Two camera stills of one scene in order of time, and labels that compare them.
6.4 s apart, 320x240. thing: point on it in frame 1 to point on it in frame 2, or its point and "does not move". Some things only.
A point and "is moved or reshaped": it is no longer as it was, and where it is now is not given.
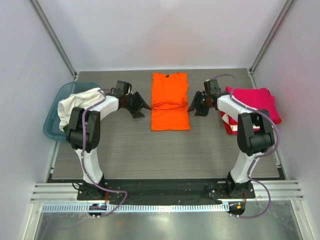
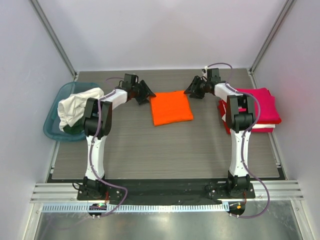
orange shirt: x=169 y=103 is moved or reshaped
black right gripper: x=200 y=103 to x=198 y=87
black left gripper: x=139 y=103 to x=145 y=91
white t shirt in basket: x=83 y=99 does not move
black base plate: x=165 y=191 does not move
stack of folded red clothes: x=258 y=98 does not move
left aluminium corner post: x=53 y=37 does not move
